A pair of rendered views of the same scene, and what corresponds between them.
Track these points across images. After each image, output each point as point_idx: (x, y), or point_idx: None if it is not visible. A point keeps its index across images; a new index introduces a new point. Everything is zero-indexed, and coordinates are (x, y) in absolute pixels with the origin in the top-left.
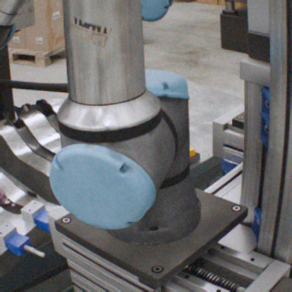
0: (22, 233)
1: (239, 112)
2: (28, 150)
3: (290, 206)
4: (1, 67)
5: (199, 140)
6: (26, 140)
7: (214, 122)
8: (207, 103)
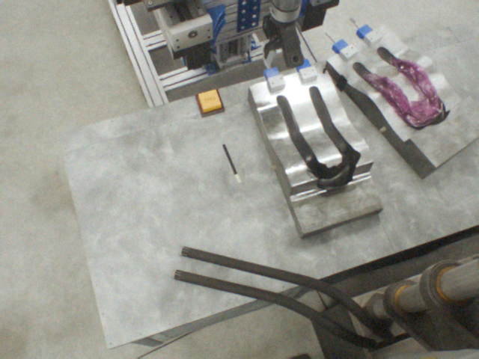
0: (359, 42)
1: (185, 22)
2: (337, 125)
3: None
4: None
5: (175, 126)
6: (336, 135)
7: (211, 19)
8: (116, 193)
